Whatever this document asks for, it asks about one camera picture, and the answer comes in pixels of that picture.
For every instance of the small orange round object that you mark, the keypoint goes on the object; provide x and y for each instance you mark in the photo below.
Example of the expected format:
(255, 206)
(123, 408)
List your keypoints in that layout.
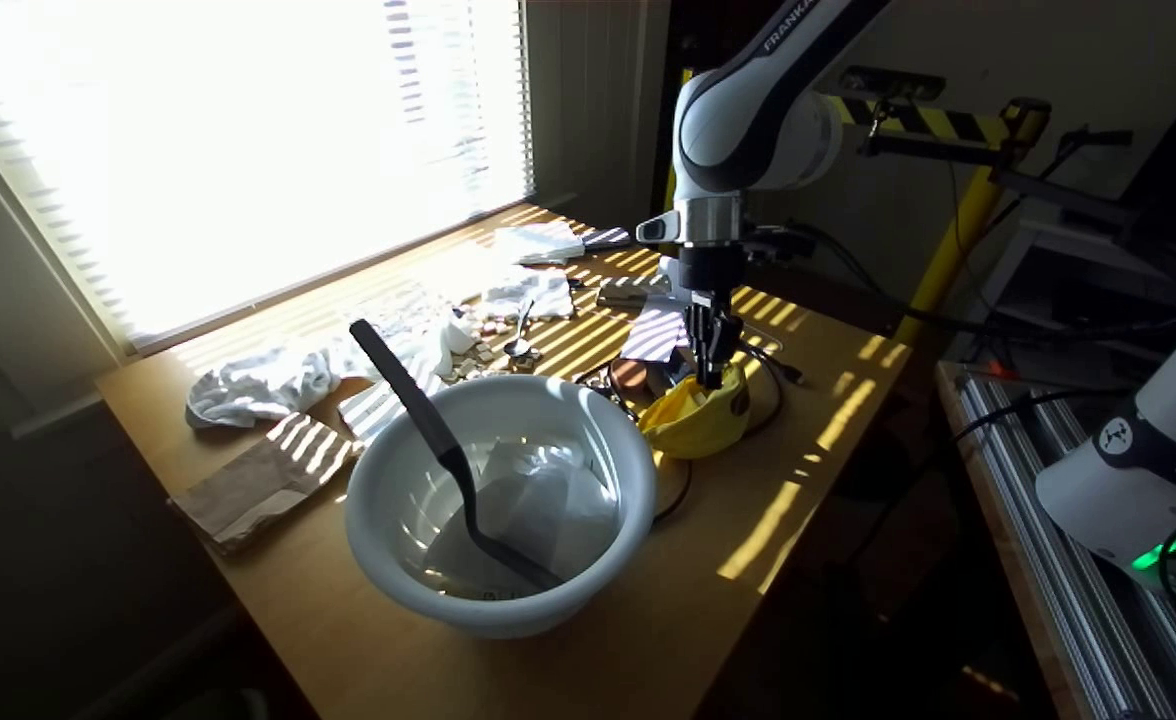
(631, 377)

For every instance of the brown folded cloth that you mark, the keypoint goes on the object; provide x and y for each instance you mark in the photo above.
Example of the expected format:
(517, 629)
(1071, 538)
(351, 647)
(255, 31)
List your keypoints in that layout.
(248, 495)

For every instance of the long grey striped cloth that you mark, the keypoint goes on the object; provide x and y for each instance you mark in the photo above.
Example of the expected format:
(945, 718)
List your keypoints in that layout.
(654, 334)

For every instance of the white window blinds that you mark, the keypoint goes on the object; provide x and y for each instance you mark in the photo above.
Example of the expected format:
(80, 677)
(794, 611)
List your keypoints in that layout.
(214, 132)

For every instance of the small white rumpled cloth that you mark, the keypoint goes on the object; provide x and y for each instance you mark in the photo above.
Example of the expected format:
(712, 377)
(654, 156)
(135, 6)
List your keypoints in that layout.
(528, 293)

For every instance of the yellow black striped barrier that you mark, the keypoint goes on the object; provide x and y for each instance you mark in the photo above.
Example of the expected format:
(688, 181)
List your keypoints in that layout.
(949, 254)

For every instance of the white shelf unit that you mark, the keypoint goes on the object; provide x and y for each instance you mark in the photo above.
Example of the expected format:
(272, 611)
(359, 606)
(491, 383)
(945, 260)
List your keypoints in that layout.
(1054, 293)

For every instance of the yellow banana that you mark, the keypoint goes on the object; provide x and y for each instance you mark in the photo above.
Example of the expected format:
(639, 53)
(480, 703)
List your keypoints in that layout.
(692, 426)

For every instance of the small white tube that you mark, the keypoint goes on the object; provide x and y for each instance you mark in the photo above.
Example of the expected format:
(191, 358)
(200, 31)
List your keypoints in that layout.
(457, 328)

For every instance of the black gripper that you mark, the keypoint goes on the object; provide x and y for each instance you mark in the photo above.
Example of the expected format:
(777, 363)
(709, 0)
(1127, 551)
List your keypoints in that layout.
(709, 287)

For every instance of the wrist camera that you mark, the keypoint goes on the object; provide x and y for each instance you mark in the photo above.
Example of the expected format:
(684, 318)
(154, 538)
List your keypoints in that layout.
(656, 230)

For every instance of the aluminium rail robot platform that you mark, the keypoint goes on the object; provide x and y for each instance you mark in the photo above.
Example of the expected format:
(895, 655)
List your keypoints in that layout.
(1095, 640)

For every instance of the dark folded cloth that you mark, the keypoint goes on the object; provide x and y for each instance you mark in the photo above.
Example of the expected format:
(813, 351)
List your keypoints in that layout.
(611, 238)

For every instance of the black stereo camera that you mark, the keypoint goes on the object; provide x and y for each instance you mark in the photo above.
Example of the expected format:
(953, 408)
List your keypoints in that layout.
(895, 87)

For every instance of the black spatula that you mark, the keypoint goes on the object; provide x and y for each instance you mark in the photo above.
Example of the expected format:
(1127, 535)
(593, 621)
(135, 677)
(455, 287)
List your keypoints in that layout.
(412, 392)

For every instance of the white paper sheet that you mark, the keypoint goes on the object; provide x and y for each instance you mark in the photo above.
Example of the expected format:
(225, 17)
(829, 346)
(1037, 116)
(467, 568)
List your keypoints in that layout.
(551, 504)

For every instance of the white crumpled cloth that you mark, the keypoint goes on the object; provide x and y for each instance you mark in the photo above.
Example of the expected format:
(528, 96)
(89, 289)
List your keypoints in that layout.
(255, 384)

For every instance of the large white bowl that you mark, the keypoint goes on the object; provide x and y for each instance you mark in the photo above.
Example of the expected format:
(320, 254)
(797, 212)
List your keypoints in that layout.
(388, 512)

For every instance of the white folded cloth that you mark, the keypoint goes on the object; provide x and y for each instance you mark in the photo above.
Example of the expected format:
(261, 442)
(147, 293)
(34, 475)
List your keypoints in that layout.
(540, 241)

